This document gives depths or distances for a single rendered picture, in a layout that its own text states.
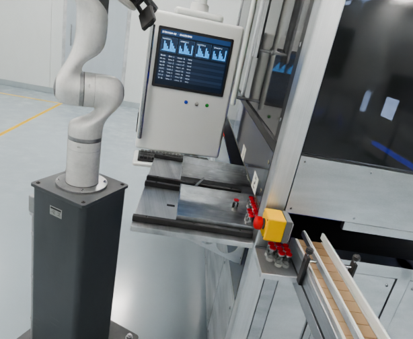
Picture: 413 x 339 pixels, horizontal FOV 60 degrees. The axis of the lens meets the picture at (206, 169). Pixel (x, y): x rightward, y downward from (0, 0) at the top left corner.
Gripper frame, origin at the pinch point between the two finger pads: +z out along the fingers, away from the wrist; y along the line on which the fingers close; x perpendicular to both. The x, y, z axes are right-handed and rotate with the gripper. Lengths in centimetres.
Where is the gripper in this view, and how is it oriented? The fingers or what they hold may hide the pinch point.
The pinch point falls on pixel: (128, 6)
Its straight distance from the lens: 67.3
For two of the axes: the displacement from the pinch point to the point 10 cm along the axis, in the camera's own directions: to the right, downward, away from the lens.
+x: 7.7, -4.6, -4.3
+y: -5.8, -2.6, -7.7
